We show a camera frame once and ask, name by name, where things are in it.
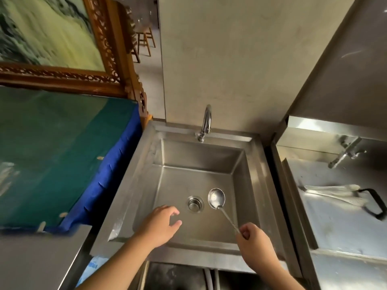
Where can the person's left hand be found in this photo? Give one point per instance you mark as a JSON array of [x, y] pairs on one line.
[[157, 226]]

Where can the person's right hand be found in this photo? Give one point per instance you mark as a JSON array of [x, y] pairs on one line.
[[258, 247]]

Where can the person's right thumb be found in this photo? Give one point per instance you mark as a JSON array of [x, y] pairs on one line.
[[245, 237]]

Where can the person's left thumb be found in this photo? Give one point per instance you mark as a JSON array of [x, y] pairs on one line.
[[176, 226]]

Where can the person's right forearm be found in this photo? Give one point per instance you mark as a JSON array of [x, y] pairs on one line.
[[276, 277]]

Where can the person's left forearm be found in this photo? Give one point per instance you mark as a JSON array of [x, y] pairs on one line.
[[121, 265]]

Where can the metal sink drain strainer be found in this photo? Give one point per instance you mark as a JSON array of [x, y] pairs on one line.
[[195, 204]]

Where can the white drain pipes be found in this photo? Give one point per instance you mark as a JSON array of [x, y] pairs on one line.
[[211, 279]]

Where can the stainless steel sink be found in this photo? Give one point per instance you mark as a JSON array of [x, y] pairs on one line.
[[193, 169]]

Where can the blue table cloth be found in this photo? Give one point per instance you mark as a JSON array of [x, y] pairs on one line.
[[102, 184]]

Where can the light blue plastic bag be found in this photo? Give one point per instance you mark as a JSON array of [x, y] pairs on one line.
[[90, 270]]

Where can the chrome sink faucet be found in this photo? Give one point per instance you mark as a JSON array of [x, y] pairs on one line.
[[207, 120]]

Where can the grey steel side counter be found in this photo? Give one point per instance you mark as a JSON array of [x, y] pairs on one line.
[[39, 259]]

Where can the green glass-covered table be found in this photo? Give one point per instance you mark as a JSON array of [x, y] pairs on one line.
[[54, 154]]

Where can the wooden stool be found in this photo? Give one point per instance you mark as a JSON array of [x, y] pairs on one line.
[[145, 39]]

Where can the metal wall tap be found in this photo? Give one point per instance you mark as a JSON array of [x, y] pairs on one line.
[[347, 150]]

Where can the painting in carved wooden frame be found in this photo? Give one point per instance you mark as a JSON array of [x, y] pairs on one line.
[[45, 33]]

